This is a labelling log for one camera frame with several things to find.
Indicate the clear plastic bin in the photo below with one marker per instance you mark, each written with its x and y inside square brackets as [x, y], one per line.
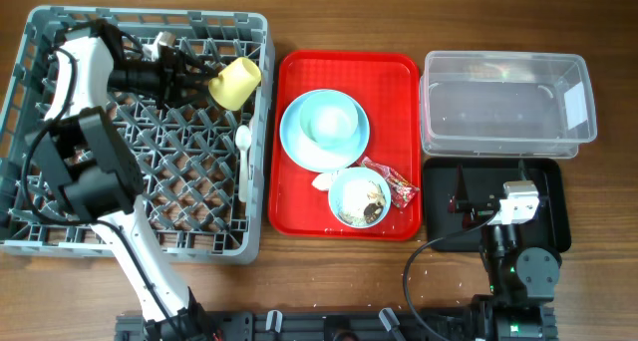
[506, 104]

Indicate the red plastic serving tray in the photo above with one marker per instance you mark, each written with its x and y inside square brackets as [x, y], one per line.
[386, 87]

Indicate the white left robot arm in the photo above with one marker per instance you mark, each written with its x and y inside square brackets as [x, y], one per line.
[95, 178]

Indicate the crumpled white napkin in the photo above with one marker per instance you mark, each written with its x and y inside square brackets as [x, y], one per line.
[324, 181]

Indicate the rice and food scraps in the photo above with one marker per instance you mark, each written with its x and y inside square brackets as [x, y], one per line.
[362, 202]

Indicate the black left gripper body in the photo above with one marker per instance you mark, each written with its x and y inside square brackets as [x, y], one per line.
[149, 76]

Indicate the red snack wrapper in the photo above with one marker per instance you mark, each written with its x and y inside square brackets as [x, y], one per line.
[402, 191]

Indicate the grey plastic dishwasher rack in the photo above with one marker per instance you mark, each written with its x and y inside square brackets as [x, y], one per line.
[187, 155]

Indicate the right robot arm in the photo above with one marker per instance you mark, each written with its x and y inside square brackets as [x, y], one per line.
[522, 278]

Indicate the yellow plastic cup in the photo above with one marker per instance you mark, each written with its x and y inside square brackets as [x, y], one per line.
[233, 85]

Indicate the light green small bowl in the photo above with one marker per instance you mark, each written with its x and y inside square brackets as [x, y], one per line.
[328, 118]

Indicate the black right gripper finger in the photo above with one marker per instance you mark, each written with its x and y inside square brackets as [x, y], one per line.
[522, 171]
[460, 200]

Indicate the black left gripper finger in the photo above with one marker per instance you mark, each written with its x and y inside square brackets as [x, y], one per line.
[195, 67]
[192, 94]

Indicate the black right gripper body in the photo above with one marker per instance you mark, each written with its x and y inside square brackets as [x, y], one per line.
[478, 213]

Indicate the light blue plate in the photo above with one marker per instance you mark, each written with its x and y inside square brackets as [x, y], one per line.
[299, 146]

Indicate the white plastic spoon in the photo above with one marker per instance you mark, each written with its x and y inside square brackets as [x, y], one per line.
[243, 143]

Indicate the light blue food bowl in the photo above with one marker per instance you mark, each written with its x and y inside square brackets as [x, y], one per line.
[336, 190]

